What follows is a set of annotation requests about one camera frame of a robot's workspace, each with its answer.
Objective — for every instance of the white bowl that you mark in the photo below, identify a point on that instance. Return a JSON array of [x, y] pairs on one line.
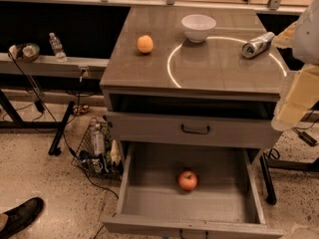
[[196, 27]]

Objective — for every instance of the black power adapter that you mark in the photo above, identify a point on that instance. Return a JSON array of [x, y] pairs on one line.
[[306, 137]]

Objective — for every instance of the orange fruit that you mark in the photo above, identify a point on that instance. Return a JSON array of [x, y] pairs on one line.
[[145, 44]]

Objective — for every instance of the clear plastic water bottle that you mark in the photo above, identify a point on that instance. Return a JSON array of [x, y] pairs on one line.
[[57, 47]]

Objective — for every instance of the silver drink can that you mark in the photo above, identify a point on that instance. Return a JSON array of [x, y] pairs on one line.
[[257, 45]]

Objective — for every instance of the black table leg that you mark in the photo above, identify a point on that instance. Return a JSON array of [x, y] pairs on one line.
[[54, 148]]

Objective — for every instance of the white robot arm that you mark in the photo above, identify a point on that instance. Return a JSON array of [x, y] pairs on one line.
[[305, 47]]

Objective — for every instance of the black shoe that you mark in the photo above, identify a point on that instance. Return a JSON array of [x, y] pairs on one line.
[[20, 217]]

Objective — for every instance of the dish with items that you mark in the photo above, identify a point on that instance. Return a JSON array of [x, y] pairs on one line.
[[24, 53]]

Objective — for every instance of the grey drawer cabinet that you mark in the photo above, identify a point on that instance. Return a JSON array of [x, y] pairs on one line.
[[211, 79]]

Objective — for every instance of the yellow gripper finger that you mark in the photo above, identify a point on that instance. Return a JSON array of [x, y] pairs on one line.
[[285, 39], [299, 93]]

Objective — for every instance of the red apple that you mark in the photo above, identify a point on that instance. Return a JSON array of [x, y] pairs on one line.
[[187, 180]]

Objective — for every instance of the closed grey upper drawer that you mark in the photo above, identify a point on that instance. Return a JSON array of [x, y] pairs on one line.
[[246, 133]]

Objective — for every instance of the open grey middle drawer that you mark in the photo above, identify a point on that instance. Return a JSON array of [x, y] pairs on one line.
[[224, 205]]

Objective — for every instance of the wire basket with bottles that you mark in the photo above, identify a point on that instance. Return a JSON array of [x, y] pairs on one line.
[[97, 153]]

